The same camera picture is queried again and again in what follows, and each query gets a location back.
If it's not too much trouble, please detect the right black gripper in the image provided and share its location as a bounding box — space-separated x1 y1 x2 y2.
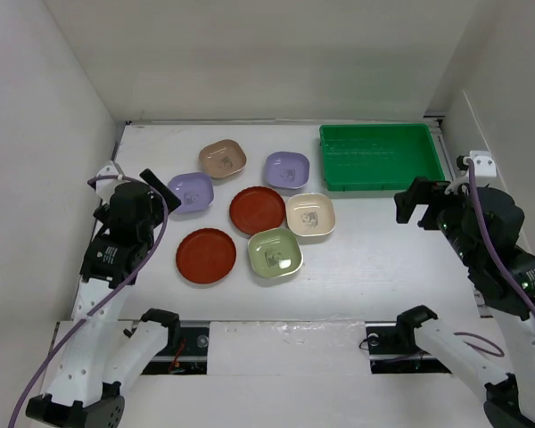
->
394 174 481 265

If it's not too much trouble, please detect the brown square panda plate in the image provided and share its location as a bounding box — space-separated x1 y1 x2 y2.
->
199 139 247 180

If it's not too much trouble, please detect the red round plate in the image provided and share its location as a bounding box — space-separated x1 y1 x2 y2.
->
176 228 237 284
229 186 285 235

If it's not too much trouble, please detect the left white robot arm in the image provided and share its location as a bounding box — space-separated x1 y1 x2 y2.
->
17 167 181 427

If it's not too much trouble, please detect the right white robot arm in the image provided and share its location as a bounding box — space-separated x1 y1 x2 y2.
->
394 177 535 427

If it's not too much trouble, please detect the green plastic bin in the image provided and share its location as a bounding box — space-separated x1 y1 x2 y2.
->
319 123 445 192

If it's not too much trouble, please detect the purple square plate left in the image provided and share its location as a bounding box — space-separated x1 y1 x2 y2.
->
168 172 214 214

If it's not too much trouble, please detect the purple square plate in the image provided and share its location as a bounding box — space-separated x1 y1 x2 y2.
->
264 152 310 190
168 172 214 214

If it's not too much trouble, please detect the cream square panda plate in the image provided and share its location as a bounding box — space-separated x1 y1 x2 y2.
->
285 193 336 237

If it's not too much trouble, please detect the purple square plate right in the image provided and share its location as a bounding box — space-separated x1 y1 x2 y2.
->
264 152 310 190

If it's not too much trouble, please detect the green square panda plate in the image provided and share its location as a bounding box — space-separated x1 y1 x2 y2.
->
248 227 303 279

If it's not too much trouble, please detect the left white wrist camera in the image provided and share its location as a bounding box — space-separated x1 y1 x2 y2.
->
87 161 123 203

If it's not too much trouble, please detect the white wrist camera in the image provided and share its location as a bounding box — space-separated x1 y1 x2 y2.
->
457 150 498 181
87 161 123 203

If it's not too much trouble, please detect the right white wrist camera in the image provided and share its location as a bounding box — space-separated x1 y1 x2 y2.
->
457 150 498 181

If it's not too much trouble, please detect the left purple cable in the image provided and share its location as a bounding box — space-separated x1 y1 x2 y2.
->
7 176 170 428

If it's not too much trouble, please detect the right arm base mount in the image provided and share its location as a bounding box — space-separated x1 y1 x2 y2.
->
359 322 450 375

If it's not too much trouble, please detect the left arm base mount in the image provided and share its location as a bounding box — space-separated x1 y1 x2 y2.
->
142 321 210 375

